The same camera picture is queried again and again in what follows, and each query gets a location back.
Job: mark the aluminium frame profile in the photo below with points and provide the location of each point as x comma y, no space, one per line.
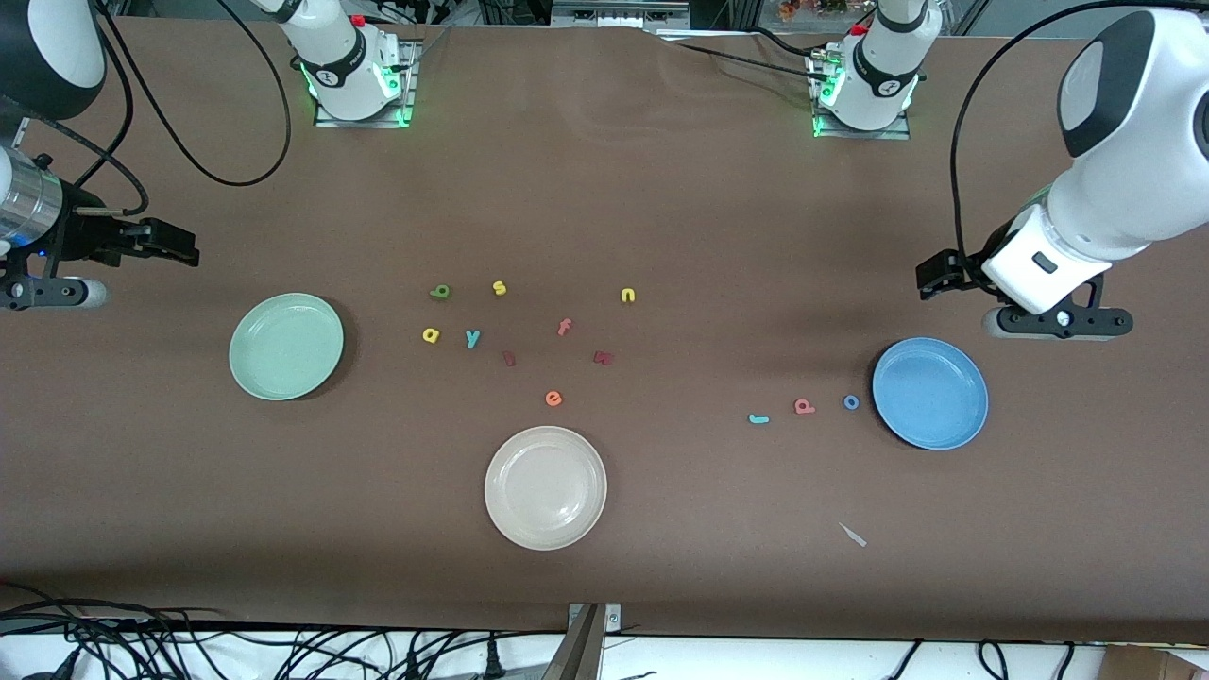
1154,47

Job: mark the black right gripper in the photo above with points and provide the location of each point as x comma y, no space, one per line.
83,236

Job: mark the orange small objects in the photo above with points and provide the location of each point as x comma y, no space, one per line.
812,8

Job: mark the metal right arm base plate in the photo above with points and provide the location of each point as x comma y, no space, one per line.
408,90

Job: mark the black power plug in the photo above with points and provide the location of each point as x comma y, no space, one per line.
492,661

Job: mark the beige white plate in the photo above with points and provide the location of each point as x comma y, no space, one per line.
545,488

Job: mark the mint green plate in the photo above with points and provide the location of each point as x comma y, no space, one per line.
283,349

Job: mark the silver metal bracket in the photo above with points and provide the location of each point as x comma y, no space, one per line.
612,619

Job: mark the blue plate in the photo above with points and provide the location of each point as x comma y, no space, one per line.
930,392

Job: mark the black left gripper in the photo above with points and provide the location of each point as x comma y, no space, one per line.
965,267

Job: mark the grey support beam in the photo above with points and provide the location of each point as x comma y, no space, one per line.
576,656

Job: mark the cardboard box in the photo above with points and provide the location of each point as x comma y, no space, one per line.
1152,666

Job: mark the pink foam letter p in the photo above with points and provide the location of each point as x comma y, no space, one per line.
804,407

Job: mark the white tape scrap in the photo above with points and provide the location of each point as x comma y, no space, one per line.
853,535

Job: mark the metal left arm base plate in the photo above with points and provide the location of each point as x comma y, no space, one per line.
897,132

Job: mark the grey metal equipment box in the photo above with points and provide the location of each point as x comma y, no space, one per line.
614,11

